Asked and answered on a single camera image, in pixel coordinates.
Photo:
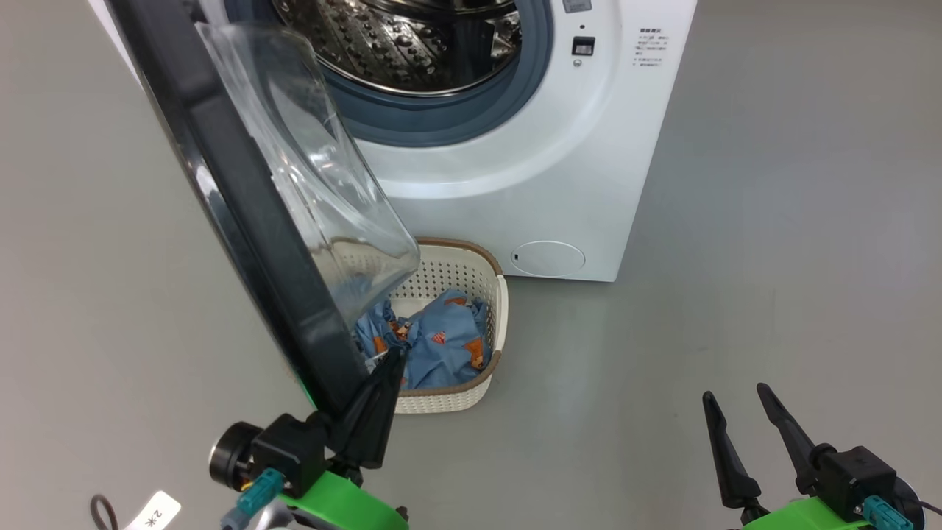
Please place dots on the black door lock socket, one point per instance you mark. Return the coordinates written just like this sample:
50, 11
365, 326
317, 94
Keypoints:
583, 46

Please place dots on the stainless steel washing machine drum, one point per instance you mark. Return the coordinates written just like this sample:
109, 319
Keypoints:
412, 51

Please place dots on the white front-load washing machine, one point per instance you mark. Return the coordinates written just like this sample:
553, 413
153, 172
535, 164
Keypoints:
544, 147

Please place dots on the black glass washer door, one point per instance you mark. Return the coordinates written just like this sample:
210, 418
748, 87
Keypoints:
250, 221

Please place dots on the cream perforated laundry basket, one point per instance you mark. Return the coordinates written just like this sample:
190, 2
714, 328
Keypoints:
478, 294

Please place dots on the white paper tag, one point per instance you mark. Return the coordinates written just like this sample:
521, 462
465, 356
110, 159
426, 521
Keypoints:
154, 511

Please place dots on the round white filter cover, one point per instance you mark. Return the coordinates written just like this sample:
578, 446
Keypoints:
548, 259

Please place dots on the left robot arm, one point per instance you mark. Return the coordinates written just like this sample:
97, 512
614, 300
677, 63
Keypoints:
271, 519

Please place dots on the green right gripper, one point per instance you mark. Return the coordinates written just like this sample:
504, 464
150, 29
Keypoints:
809, 519

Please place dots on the blue garment orange print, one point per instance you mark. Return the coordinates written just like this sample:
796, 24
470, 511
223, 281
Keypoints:
379, 327
449, 346

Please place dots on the grey warning label sticker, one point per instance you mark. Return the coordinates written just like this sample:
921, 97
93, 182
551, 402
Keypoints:
578, 5

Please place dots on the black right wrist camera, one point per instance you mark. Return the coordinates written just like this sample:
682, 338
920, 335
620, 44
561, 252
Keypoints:
857, 471

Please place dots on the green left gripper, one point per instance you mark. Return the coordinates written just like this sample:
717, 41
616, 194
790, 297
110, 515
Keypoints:
346, 508

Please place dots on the small printed text sticker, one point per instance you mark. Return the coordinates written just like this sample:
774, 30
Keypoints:
653, 48

